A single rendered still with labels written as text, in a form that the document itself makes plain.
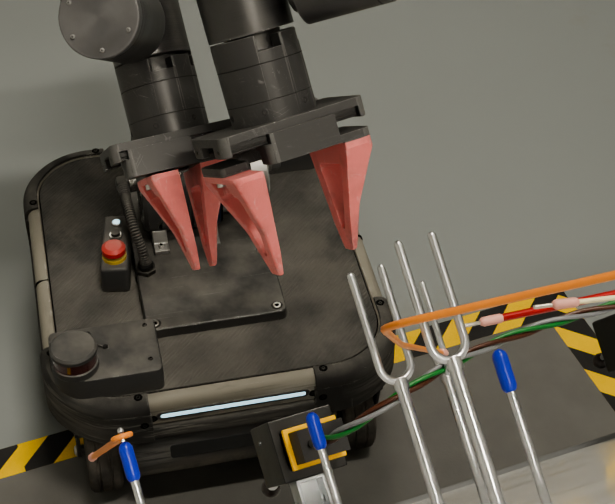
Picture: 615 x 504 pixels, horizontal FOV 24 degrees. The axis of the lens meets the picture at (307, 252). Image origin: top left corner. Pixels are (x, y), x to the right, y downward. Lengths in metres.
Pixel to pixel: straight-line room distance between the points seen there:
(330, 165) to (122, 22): 0.17
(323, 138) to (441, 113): 2.12
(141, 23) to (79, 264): 1.40
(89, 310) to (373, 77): 1.09
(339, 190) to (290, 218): 1.43
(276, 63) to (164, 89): 0.14
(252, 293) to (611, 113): 1.10
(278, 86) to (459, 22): 2.41
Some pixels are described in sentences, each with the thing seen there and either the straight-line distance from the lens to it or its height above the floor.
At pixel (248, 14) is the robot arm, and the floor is 1.33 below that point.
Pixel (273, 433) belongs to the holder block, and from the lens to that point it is 0.91.
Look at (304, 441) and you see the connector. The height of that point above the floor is 1.16.
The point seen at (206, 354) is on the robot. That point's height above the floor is 0.24.
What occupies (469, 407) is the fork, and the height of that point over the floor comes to 1.36.
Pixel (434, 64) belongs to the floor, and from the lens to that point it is 3.18.
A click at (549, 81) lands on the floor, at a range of 3.16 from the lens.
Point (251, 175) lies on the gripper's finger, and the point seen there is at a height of 1.25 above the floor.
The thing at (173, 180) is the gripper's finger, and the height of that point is 1.18.
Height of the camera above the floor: 1.83
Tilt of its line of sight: 43 degrees down
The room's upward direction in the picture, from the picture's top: straight up
